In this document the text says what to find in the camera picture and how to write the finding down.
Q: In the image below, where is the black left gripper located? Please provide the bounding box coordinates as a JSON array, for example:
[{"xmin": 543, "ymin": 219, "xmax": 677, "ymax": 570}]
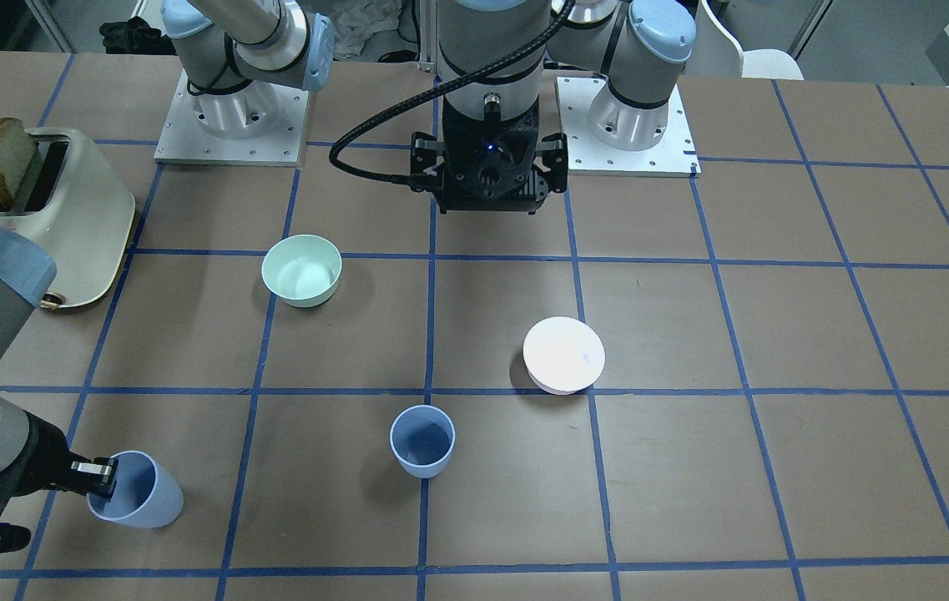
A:
[{"xmin": 409, "ymin": 105, "xmax": 568, "ymax": 215}]

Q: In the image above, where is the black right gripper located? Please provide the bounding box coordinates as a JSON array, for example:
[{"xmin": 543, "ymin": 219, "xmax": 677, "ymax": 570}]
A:
[{"xmin": 0, "ymin": 434, "xmax": 119, "ymax": 554}]

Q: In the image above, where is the light blue cup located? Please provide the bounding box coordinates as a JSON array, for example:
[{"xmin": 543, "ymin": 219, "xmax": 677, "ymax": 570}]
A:
[
  {"xmin": 389, "ymin": 404, "xmax": 457, "ymax": 479},
  {"xmin": 86, "ymin": 450, "xmax": 184, "ymax": 528}
]

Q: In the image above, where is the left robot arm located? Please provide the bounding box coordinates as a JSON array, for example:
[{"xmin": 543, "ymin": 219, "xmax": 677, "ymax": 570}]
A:
[{"xmin": 408, "ymin": 1, "xmax": 698, "ymax": 215}]

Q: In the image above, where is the white cloth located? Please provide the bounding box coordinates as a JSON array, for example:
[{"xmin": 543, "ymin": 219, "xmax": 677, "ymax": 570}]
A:
[{"xmin": 326, "ymin": 1, "xmax": 411, "ymax": 60}]

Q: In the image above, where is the mint green bowl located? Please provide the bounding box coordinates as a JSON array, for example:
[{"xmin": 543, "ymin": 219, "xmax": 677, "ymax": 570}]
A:
[{"xmin": 260, "ymin": 235, "xmax": 343, "ymax": 308}]

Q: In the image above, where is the white chair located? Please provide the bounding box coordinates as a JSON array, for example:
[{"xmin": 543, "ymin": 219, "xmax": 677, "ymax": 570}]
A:
[{"xmin": 691, "ymin": 0, "xmax": 805, "ymax": 82}]

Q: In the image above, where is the cream toaster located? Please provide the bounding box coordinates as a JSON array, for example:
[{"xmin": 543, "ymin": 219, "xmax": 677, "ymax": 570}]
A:
[{"xmin": 0, "ymin": 127, "xmax": 137, "ymax": 309}]

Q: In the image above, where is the toast slice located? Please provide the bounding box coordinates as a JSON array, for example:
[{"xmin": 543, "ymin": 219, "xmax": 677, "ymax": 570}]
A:
[{"xmin": 0, "ymin": 117, "xmax": 38, "ymax": 212}]

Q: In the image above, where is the black glove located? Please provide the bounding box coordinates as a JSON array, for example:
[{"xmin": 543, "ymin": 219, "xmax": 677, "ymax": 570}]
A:
[{"xmin": 98, "ymin": 16, "xmax": 176, "ymax": 56}]

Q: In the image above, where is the black braided cable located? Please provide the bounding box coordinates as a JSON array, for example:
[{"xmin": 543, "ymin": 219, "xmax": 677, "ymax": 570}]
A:
[{"xmin": 328, "ymin": 0, "xmax": 579, "ymax": 184}]

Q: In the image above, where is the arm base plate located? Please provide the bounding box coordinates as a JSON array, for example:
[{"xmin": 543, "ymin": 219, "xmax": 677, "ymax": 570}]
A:
[
  {"xmin": 154, "ymin": 73, "xmax": 313, "ymax": 168},
  {"xmin": 555, "ymin": 76, "xmax": 702, "ymax": 178}
]

